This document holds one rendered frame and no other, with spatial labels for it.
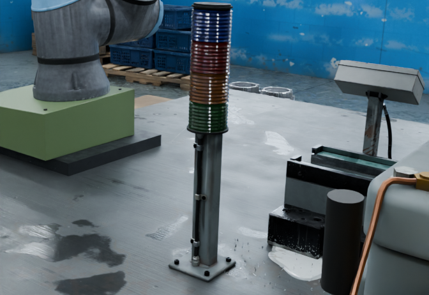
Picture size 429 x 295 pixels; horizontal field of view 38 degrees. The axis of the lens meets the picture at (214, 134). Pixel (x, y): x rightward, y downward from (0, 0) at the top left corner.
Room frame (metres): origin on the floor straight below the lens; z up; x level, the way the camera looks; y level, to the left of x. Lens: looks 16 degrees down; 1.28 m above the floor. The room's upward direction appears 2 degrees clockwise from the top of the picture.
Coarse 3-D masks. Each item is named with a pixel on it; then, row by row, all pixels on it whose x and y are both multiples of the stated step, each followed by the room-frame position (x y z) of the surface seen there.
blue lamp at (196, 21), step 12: (192, 12) 0.89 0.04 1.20; (204, 12) 0.88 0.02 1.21; (216, 12) 0.87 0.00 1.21; (228, 12) 0.88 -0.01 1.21; (192, 24) 0.89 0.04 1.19; (204, 24) 0.88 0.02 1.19; (216, 24) 0.88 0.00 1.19; (228, 24) 0.89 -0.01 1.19; (192, 36) 0.89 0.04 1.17; (204, 36) 0.88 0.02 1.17; (216, 36) 0.88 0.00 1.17; (228, 36) 0.89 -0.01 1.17
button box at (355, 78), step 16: (352, 64) 1.30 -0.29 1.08; (368, 64) 1.28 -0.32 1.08; (336, 80) 1.29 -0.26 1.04; (352, 80) 1.27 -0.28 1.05; (368, 80) 1.26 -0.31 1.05; (384, 80) 1.24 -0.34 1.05; (400, 80) 1.22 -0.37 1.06; (416, 80) 1.21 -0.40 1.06; (400, 96) 1.24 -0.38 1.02; (416, 96) 1.23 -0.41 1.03
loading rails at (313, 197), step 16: (320, 144) 1.19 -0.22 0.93; (288, 160) 1.08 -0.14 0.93; (320, 160) 1.15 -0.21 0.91; (336, 160) 1.13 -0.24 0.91; (352, 160) 1.13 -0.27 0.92; (368, 160) 1.13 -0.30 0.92; (384, 160) 1.11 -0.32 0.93; (288, 176) 1.08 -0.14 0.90; (304, 176) 1.06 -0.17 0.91; (320, 176) 1.04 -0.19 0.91; (336, 176) 1.02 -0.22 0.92; (352, 176) 1.01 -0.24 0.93; (368, 176) 1.09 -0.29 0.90; (288, 192) 1.08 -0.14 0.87; (304, 192) 1.06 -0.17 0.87; (320, 192) 1.04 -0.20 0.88; (304, 208) 1.06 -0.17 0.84; (320, 208) 1.04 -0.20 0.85
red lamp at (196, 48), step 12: (192, 48) 0.89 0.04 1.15; (204, 48) 0.88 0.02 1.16; (216, 48) 0.88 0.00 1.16; (228, 48) 0.89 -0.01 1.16; (192, 60) 0.89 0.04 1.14; (204, 60) 0.88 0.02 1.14; (216, 60) 0.88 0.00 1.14; (228, 60) 0.89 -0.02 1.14; (204, 72) 0.87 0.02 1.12; (216, 72) 0.88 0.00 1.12
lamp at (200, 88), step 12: (192, 72) 0.89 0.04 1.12; (228, 72) 0.90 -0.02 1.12; (192, 84) 0.89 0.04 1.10; (204, 84) 0.87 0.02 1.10; (216, 84) 0.88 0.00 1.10; (228, 84) 0.89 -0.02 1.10; (192, 96) 0.89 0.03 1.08; (204, 96) 0.87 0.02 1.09; (216, 96) 0.88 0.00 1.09; (228, 96) 0.90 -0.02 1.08
